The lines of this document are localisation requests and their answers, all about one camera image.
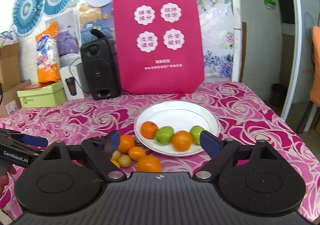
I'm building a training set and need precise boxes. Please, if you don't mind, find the black speaker cable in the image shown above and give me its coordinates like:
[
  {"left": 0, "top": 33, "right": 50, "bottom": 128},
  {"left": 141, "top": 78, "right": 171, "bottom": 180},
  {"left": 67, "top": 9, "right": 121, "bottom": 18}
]
[{"left": 68, "top": 57, "right": 90, "bottom": 95}]

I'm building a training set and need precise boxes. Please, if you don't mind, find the large mandarin orange top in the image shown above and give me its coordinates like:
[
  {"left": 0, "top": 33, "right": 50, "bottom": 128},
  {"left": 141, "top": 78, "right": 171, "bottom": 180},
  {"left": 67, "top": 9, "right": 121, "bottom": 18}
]
[{"left": 117, "top": 135, "right": 135, "bottom": 154}]

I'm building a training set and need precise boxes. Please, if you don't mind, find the large mandarin with stem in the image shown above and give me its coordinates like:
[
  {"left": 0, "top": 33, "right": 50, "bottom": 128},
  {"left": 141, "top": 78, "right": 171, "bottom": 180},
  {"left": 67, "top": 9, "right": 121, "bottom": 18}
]
[{"left": 137, "top": 155, "right": 162, "bottom": 172}]

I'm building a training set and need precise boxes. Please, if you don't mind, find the person's left hand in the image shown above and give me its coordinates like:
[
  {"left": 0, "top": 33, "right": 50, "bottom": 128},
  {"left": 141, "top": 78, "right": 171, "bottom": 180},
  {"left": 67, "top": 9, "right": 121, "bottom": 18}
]
[{"left": 0, "top": 166, "right": 17, "bottom": 196}]

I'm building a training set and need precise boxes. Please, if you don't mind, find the pink rose tablecloth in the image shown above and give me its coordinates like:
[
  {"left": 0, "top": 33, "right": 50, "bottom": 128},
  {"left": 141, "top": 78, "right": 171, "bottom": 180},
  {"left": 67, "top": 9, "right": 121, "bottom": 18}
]
[{"left": 1, "top": 82, "right": 319, "bottom": 221}]

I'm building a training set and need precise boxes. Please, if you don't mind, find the small yellow orange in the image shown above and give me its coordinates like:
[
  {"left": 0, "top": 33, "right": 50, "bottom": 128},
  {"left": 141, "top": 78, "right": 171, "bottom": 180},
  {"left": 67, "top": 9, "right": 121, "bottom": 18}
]
[{"left": 111, "top": 160, "right": 121, "bottom": 169}]

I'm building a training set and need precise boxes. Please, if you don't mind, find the small mandarin orange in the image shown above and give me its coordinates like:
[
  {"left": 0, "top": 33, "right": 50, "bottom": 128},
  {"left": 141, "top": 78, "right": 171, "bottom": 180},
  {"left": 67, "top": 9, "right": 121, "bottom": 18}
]
[{"left": 128, "top": 146, "right": 146, "bottom": 162}]

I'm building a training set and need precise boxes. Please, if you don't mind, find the bedding poster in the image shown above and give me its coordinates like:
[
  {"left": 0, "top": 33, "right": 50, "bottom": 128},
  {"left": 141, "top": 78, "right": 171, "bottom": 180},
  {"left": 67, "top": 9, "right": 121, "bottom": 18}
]
[{"left": 46, "top": 10, "right": 80, "bottom": 68}]

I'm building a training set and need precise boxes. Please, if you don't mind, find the longan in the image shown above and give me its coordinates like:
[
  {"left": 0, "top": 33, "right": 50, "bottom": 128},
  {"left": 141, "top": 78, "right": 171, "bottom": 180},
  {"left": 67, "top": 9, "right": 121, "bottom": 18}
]
[
  {"left": 110, "top": 150, "right": 121, "bottom": 161},
  {"left": 118, "top": 155, "right": 132, "bottom": 168}
]

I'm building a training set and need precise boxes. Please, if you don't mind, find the green apple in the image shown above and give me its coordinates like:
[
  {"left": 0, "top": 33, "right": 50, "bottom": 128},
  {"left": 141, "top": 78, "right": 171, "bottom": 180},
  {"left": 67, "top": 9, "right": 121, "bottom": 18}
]
[
  {"left": 189, "top": 125, "right": 204, "bottom": 145},
  {"left": 154, "top": 126, "right": 175, "bottom": 145}
]

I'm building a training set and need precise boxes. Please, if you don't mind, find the orange tissue pack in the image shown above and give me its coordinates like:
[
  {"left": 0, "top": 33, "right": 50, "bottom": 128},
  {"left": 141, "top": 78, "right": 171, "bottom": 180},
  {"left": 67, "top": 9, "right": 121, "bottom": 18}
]
[{"left": 35, "top": 22, "right": 60, "bottom": 84}]

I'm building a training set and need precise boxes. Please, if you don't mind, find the pink tote bag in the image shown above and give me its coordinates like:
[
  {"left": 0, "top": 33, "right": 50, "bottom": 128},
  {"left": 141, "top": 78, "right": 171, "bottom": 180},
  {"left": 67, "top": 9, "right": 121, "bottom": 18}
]
[{"left": 113, "top": 0, "right": 204, "bottom": 95}]

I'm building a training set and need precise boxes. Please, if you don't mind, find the cardboard box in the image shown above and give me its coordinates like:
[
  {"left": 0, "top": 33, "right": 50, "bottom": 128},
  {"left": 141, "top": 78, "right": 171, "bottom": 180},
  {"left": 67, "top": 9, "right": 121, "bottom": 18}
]
[{"left": 0, "top": 43, "right": 31, "bottom": 118}]

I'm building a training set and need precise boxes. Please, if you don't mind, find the blue paper fan left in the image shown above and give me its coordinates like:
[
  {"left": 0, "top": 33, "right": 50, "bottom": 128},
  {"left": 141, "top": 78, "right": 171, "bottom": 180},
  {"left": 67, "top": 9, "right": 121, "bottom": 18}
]
[{"left": 12, "top": 0, "right": 44, "bottom": 36}]

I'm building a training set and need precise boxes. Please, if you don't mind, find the white oval plate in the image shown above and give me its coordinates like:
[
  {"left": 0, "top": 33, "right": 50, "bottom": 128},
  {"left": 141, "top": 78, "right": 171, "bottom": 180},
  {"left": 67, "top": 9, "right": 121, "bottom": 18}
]
[{"left": 134, "top": 101, "right": 220, "bottom": 157}]

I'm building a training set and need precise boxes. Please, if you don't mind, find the black speaker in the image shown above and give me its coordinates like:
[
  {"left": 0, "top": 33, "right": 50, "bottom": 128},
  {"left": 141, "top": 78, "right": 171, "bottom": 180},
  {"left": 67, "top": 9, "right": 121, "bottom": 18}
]
[{"left": 80, "top": 29, "right": 121, "bottom": 100}]

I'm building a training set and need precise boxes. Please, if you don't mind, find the orange covered chair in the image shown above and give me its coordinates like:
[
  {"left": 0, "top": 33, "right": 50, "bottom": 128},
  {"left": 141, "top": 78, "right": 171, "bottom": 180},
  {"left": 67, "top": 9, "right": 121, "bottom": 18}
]
[{"left": 310, "top": 26, "right": 320, "bottom": 107}]

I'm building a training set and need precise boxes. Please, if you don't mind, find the white cup box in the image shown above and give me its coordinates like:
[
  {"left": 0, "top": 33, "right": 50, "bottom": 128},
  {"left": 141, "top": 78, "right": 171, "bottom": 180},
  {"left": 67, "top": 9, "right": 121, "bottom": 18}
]
[{"left": 59, "top": 63, "right": 89, "bottom": 101}]

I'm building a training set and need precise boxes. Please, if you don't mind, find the green shoe box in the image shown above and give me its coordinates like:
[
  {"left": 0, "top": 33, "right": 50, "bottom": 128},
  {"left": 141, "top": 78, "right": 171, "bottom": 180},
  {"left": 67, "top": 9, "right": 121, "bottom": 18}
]
[{"left": 17, "top": 81, "right": 67, "bottom": 108}]

